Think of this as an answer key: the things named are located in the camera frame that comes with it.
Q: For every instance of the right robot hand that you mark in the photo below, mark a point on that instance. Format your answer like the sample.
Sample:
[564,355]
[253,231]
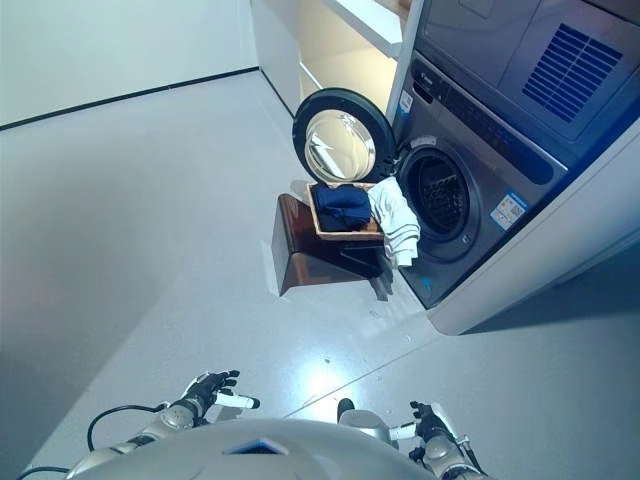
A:
[429,419]

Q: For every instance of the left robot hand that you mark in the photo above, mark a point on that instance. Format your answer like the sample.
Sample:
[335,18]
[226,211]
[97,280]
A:
[209,387]

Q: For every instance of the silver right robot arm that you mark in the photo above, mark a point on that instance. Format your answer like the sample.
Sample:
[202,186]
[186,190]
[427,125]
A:
[452,462]

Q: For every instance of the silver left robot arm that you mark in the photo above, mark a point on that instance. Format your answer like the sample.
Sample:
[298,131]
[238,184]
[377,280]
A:
[150,436]

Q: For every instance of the grey front-load washing machine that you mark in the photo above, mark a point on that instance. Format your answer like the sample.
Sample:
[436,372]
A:
[550,280]
[480,190]

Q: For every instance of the round washing machine door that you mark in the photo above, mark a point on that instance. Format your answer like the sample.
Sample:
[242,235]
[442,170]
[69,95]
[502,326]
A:
[345,140]

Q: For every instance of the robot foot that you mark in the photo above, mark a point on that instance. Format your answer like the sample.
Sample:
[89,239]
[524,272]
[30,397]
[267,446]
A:
[362,422]

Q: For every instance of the silver robot torso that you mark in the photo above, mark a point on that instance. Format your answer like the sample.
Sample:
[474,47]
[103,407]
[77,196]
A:
[240,452]

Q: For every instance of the dark brown wooden stool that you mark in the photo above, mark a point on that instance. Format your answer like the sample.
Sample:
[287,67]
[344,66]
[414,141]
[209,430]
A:
[320,260]

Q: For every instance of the white garment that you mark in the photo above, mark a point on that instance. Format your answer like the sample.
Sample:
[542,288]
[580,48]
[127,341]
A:
[397,220]

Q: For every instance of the woven wicker laundry basket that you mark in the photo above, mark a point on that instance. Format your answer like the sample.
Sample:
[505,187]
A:
[345,231]

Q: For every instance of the dark blue garment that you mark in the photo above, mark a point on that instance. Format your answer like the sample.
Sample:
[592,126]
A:
[345,206]

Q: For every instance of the grey dryer with blue vent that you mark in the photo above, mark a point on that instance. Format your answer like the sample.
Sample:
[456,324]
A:
[530,65]

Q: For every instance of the white wall shelf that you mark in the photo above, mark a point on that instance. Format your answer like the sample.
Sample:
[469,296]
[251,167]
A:
[360,30]

